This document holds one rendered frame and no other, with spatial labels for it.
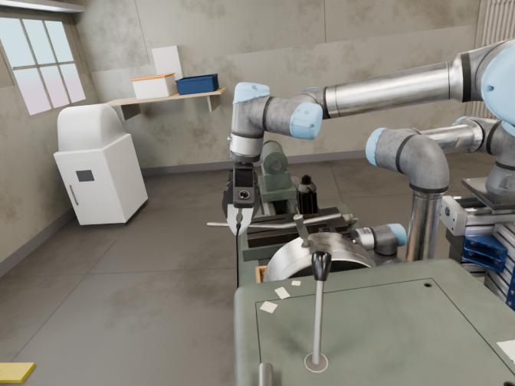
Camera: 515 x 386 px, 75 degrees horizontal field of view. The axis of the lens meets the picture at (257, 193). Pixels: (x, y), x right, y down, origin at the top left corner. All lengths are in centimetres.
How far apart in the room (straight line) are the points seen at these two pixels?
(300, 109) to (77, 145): 345
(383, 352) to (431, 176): 52
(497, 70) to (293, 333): 52
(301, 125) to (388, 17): 435
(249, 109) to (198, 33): 429
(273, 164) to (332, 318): 133
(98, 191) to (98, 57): 223
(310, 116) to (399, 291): 37
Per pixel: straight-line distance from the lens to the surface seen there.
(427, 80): 78
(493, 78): 64
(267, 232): 145
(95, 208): 413
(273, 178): 194
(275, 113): 71
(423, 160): 97
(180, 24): 506
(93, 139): 390
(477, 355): 64
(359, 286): 71
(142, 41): 524
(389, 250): 119
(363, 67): 494
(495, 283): 145
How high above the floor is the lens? 171
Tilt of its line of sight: 24 degrees down
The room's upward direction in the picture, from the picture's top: 7 degrees counter-clockwise
